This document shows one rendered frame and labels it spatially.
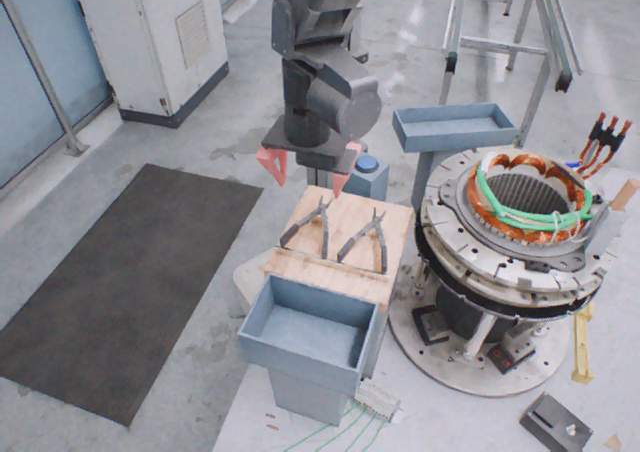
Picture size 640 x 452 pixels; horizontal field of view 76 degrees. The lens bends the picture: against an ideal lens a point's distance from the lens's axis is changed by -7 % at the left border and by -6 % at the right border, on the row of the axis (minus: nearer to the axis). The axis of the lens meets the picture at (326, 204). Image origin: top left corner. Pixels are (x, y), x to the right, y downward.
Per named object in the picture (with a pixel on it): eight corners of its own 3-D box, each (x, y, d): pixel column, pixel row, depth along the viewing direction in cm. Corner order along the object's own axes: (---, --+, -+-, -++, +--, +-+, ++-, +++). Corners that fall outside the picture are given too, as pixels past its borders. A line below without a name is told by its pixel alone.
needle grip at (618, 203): (619, 217, 58) (644, 185, 53) (609, 217, 57) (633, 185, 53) (613, 208, 59) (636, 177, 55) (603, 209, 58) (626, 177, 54)
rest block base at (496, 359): (486, 354, 82) (488, 349, 81) (515, 336, 85) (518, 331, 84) (503, 375, 79) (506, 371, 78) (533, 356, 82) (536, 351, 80)
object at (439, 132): (469, 191, 118) (496, 101, 98) (484, 219, 111) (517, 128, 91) (382, 200, 116) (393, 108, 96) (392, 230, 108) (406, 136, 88)
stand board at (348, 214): (385, 313, 62) (387, 304, 60) (263, 279, 66) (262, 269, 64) (411, 217, 75) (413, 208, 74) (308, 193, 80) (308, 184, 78)
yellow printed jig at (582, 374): (589, 386, 79) (597, 380, 77) (571, 380, 80) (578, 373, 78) (590, 296, 94) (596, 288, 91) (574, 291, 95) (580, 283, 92)
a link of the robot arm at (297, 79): (312, 35, 50) (270, 48, 48) (349, 57, 46) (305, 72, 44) (313, 86, 55) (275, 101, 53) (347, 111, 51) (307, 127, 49)
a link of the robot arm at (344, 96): (338, -12, 47) (271, -4, 43) (411, 22, 41) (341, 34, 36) (327, 85, 55) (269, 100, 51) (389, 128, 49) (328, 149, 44)
